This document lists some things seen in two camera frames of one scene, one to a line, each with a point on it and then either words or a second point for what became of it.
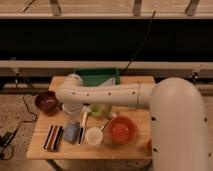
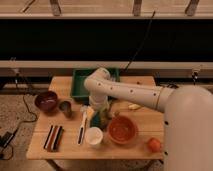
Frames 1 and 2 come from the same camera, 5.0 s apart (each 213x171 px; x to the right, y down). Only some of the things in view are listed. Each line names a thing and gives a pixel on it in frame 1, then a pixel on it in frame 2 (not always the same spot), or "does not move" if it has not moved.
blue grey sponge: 71,132 -> 96,120
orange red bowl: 123,130 does not move
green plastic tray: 95,77 does not move
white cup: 94,135 does not move
